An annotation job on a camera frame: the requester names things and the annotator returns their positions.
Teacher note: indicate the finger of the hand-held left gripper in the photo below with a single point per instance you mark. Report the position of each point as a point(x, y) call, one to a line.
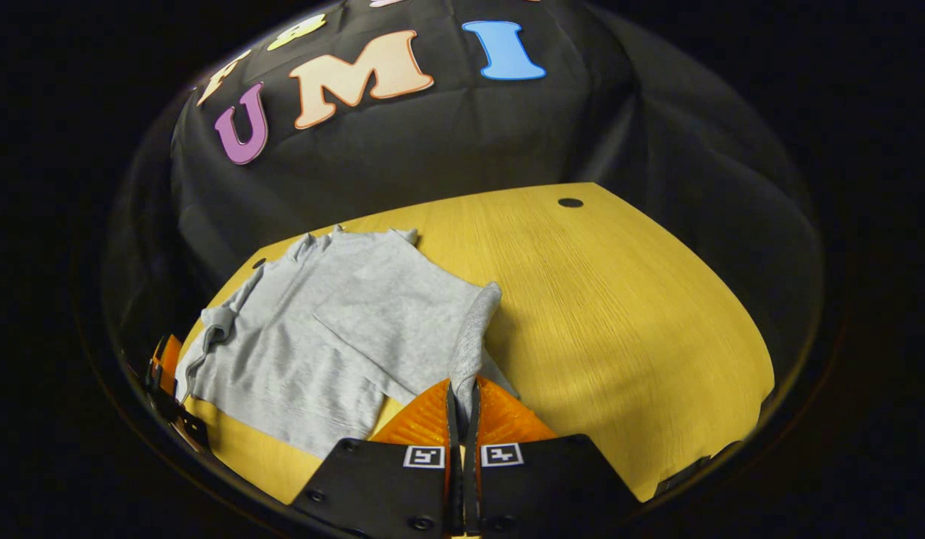
point(167, 363)

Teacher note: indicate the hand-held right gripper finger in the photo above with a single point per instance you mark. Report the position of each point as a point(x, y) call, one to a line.
point(453, 464)
point(471, 464)

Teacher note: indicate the grey sweatshirt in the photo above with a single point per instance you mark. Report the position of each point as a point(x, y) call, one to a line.
point(335, 337)

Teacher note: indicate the black backdrop cloth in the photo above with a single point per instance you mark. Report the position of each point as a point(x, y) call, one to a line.
point(432, 142)

